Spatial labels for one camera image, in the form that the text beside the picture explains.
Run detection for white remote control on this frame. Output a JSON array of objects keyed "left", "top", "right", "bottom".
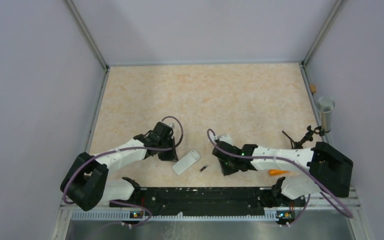
[{"left": 172, "top": 149, "right": 201, "bottom": 176}]

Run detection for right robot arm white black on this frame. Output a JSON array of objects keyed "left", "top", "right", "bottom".
[{"left": 212, "top": 140, "right": 354, "bottom": 206}]

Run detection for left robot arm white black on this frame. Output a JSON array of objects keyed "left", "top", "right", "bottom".
[{"left": 60, "top": 121, "right": 178, "bottom": 211}]

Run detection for black battery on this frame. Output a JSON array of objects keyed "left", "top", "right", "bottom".
[{"left": 199, "top": 165, "right": 208, "bottom": 173}]

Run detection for orange carrot toy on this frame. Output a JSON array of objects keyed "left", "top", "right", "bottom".
[{"left": 268, "top": 169, "right": 291, "bottom": 177}]

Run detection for small cork piece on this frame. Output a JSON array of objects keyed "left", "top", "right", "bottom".
[{"left": 309, "top": 84, "right": 317, "bottom": 94}]

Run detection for silver metal cylinder cup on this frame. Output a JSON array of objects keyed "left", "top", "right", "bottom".
[{"left": 316, "top": 96, "right": 336, "bottom": 133}]

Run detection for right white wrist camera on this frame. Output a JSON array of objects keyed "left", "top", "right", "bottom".
[{"left": 216, "top": 134, "right": 235, "bottom": 146}]

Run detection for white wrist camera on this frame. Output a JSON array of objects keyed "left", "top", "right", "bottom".
[
  {"left": 216, "top": 134, "right": 235, "bottom": 146},
  {"left": 166, "top": 122, "right": 175, "bottom": 130}
]

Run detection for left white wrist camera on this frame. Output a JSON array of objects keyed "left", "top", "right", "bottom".
[{"left": 166, "top": 122, "right": 175, "bottom": 130}]

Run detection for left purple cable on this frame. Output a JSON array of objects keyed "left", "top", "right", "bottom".
[{"left": 62, "top": 115, "right": 185, "bottom": 206}]

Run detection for purple cable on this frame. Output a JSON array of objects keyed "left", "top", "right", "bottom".
[
  {"left": 206, "top": 128, "right": 355, "bottom": 220},
  {"left": 62, "top": 115, "right": 185, "bottom": 206}
]

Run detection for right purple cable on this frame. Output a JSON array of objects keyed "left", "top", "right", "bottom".
[{"left": 206, "top": 128, "right": 355, "bottom": 220}]

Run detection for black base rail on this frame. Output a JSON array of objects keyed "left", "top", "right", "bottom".
[{"left": 126, "top": 187, "right": 306, "bottom": 217}]

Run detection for black clamp mount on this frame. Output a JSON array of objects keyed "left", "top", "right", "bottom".
[{"left": 281, "top": 125, "right": 327, "bottom": 150}]

